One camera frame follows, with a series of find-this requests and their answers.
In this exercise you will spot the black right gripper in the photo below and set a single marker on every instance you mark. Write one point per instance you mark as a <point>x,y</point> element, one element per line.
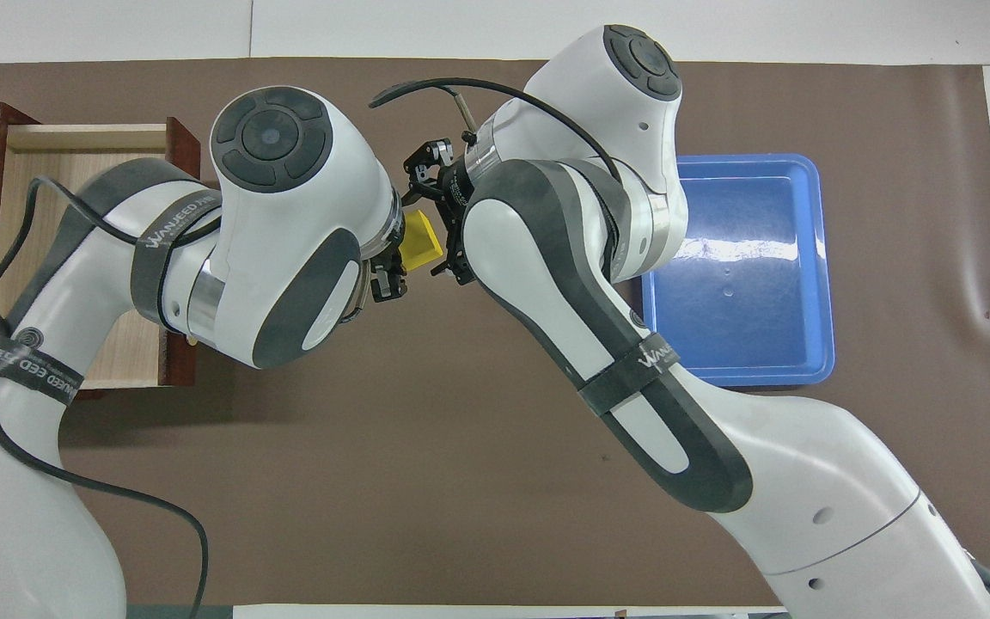
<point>454,185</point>

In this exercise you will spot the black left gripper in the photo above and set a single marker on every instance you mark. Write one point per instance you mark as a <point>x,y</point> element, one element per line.
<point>363,297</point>

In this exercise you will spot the yellow cube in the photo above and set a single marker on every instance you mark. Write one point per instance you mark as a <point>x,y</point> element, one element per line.
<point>419,242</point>

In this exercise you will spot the wooden drawer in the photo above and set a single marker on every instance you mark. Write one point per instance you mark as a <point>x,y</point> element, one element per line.
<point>57,163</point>

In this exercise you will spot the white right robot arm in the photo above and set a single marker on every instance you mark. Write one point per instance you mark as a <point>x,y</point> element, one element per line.
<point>598,284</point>

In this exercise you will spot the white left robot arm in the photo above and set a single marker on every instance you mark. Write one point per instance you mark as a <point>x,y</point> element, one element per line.
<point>289,223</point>

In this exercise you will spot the brown table mat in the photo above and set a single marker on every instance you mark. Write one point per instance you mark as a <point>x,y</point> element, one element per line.
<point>478,481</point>

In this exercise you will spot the blue plastic tray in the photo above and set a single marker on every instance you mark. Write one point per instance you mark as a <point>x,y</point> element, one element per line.
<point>744,284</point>

